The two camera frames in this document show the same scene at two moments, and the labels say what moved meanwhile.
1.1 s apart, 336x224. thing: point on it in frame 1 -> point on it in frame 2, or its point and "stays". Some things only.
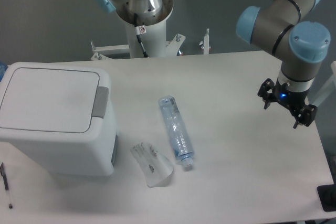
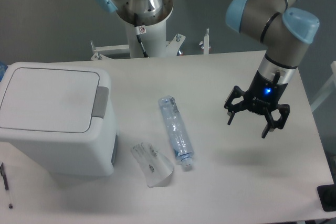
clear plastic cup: x=157 y=166 stays
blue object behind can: x=3 y=68 stays
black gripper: x=293 y=100 -> x=262 y=93
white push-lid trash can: x=63 y=116 stays
